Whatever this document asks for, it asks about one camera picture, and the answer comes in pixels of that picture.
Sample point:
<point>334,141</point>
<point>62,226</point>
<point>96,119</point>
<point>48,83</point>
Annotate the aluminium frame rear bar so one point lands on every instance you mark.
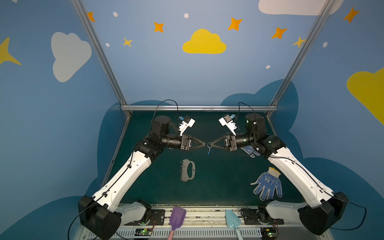
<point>241,107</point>

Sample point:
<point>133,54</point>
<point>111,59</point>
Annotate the aluminium frame right post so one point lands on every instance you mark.
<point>304,49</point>

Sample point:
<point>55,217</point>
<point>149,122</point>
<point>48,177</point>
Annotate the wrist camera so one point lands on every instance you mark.
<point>187,122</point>
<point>228,121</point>

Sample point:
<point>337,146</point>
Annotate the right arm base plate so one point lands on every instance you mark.
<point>258,217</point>

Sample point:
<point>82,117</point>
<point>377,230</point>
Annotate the near blue dotted glove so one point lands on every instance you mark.
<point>268,184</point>

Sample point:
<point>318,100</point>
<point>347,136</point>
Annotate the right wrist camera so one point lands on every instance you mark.
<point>228,121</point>

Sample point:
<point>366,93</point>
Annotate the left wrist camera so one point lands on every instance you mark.
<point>187,122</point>

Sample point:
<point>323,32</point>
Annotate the metal key holder plate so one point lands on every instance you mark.
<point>188,170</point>

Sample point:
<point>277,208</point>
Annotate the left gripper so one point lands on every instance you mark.
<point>185,142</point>

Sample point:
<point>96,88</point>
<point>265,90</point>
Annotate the far blue dotted glove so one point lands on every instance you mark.
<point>250,151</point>

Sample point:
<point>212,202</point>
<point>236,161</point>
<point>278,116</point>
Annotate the front aluminium rail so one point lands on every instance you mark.
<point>209,223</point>

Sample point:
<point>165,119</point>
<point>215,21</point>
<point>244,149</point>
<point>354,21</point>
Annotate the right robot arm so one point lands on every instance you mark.
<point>322,207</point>

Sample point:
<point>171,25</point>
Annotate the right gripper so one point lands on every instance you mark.
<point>229,142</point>

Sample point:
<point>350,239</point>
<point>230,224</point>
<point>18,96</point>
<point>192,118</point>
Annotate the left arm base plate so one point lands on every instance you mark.
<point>155,217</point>

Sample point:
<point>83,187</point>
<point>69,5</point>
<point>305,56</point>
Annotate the aluminium frame post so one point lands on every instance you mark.
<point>304,49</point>
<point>87,24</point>

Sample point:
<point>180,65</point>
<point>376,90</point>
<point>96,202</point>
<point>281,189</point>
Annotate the teal toy shovel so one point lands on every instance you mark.
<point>233,222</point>

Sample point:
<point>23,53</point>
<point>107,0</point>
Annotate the purple toy shovel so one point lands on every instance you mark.
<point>176,220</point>

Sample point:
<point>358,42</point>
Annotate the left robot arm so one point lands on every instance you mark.
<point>101,213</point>

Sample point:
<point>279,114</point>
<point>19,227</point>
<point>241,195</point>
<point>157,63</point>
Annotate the aluminium frame left post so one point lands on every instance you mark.
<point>87,24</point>

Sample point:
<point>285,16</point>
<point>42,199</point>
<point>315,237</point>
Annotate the blue dotted glove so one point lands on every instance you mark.
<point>250,151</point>
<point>268,184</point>

